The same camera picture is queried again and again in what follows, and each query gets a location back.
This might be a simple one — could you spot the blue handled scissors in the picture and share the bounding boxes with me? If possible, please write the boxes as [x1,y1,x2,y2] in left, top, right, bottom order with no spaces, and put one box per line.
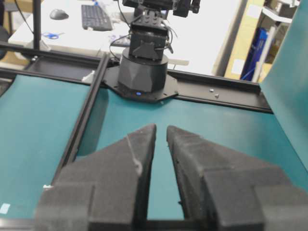
[42,32,63,39]

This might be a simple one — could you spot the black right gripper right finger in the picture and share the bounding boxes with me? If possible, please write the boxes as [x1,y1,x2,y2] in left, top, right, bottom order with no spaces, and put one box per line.
[167,126,308,231]

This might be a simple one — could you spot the white desk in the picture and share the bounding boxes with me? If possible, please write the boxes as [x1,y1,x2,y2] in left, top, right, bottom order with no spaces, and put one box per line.
[8,0,241,65]

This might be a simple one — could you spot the black computer keyboard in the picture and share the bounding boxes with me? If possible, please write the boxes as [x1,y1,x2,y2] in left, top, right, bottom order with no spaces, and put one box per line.
[81,5,113,31]

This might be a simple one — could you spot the black vertical monitor pole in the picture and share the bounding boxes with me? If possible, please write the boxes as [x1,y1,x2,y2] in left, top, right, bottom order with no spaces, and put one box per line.
[32,0,51,51]

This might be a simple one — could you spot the black aluminium rail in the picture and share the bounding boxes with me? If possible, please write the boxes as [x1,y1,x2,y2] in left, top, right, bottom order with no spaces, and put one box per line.
[51,52,110,185]

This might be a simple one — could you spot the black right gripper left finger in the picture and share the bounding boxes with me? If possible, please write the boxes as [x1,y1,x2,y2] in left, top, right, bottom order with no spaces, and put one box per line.
[35,124,156,231]

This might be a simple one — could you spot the black table edge frame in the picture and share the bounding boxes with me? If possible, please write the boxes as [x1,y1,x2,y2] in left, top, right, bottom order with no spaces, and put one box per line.
[0,42,272,114]

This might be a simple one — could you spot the cardboard boxes stack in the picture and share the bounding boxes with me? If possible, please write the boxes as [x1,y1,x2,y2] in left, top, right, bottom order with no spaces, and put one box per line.
[212,0,300,82]

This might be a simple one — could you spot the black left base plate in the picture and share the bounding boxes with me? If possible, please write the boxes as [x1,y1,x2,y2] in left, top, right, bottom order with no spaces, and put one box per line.
[103,66,179,103]

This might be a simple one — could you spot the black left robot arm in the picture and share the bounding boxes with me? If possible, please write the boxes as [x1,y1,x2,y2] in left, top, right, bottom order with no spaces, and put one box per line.
[118,0,200,92]

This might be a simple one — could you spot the black computer mouse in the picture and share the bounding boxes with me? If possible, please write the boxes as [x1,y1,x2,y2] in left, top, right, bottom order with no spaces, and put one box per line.
[50,9,69,20]

